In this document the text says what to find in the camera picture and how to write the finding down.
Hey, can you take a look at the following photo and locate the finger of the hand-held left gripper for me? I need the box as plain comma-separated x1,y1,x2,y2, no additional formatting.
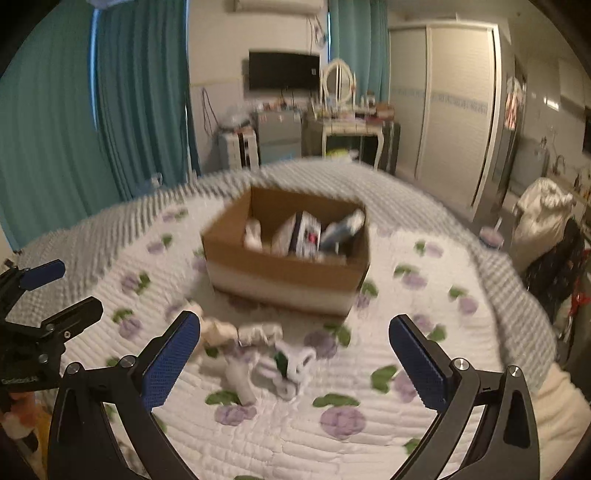
39,296,104,343
0,259,66,319

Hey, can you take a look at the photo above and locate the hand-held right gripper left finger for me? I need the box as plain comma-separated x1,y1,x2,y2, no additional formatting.
47,310,202,480

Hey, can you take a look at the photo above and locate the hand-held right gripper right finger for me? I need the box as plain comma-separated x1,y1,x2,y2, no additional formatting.
389,314,541,480

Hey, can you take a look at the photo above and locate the beige sock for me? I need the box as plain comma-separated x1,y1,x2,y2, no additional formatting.
201,316,240,348

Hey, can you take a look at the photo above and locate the plain white sock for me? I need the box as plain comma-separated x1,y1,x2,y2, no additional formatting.
224,357,258,407

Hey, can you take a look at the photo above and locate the white grey sock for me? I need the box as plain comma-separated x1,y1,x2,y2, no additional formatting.
237,323,284,346

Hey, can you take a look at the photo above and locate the white sock with green print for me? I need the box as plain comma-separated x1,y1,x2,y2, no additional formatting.
256,340,318,400

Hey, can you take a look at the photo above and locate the cardboard box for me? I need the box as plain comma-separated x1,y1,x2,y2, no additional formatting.
201,186,371,319

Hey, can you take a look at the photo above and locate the orange white cloth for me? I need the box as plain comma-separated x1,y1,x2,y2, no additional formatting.
0,394,47,462

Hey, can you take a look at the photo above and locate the floral white quilt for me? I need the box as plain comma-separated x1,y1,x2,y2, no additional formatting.
14,159,559,480

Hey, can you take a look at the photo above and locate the purple cup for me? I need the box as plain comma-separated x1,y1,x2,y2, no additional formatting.
480,226,504,251

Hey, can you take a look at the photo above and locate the white socks bundle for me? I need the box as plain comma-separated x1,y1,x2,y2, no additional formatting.
243,219,264,252

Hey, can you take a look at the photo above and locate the wide teal curtain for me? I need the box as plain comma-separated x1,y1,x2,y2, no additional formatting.
0,0,202,250

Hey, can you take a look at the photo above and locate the dark clothes pile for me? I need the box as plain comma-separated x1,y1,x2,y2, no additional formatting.
523,218,591,333

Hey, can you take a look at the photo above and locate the black white packet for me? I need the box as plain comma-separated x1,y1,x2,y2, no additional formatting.
290,211,323,259

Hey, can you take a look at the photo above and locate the white stuffed bag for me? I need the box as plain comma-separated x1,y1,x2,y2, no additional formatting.
512,178,574,274

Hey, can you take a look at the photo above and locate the white drawer cabinet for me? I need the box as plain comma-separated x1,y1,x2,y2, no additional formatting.
218,128,258,170

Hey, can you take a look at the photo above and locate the white dressing table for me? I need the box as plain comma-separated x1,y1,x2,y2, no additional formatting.
308,107,387,169

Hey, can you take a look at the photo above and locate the grey small fridge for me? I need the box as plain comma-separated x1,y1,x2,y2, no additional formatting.
255,111,304,165

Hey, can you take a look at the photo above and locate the white sliding wardrobe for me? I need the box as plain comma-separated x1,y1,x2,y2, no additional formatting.
387,24,503,209

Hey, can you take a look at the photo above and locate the white oval vanity mirror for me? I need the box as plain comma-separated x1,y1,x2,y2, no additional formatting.
321,58,358,110

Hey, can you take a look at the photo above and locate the narrow teal curtain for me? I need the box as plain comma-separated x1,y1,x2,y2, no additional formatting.
328,0,389,104

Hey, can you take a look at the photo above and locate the white air conditioner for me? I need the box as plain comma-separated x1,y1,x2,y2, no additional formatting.
233,0,325,14

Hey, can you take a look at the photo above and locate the black wall television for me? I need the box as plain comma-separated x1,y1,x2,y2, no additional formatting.
249,51,321,92

